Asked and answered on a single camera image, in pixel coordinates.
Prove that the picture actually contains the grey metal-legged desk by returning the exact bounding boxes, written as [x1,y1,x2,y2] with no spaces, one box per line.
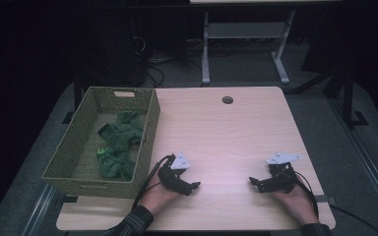
[189,0,343,86]

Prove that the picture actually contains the metal floor rail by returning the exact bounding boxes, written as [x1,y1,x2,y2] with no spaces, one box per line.
[328,97,378,227]
[21,183,58,236]

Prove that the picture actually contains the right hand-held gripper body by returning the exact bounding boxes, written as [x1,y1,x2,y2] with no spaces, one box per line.
[265,150,302,195]

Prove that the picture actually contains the green fleece garment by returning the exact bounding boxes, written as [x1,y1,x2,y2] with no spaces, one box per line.
[96,111,145,182]

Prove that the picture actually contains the left hand-held gripper black cable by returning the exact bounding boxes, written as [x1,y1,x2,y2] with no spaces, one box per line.
[131,154,175,210]

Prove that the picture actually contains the black metal stand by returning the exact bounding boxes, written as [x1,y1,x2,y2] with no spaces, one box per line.
[289,65,370,129]

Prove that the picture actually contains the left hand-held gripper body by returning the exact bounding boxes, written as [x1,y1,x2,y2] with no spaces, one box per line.
[157,150,193,195]

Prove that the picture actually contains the person's right hand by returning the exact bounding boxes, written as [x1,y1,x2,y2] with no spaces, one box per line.
[274,176,319,226]

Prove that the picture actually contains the grey tape piece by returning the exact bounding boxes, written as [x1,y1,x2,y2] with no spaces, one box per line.
[314,195,338,206]

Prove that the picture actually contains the person's left hand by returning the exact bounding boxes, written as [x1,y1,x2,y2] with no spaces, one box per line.
[141,181,182,215]

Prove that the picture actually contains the bundle of floor cables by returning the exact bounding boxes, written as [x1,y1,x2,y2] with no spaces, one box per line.
[129,19,205,88]

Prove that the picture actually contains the dark box-shaped cabinet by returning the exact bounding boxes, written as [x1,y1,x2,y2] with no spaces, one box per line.
[78,13,146,88]

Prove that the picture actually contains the green woven basket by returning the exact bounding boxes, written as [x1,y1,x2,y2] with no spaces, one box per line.
[41,86,161,200]

